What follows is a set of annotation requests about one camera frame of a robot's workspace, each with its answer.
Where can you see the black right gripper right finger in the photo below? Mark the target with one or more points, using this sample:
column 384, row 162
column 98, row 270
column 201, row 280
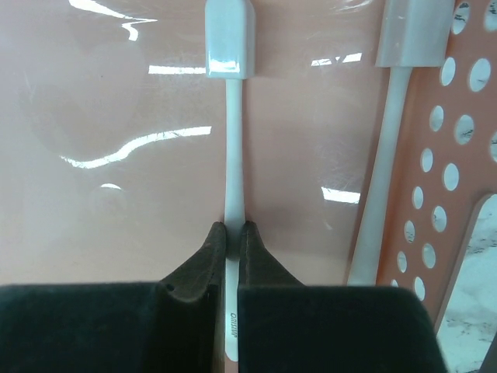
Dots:
column 287, row 326

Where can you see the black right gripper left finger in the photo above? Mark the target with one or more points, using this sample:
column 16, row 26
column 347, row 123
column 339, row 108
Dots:
column 159, row 326

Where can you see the pink plastic basket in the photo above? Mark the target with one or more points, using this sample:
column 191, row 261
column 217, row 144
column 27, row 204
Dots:
column 113, row 152

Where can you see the white toothbrush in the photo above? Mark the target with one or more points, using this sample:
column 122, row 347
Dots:
column 230, row 55
column 414, row 34

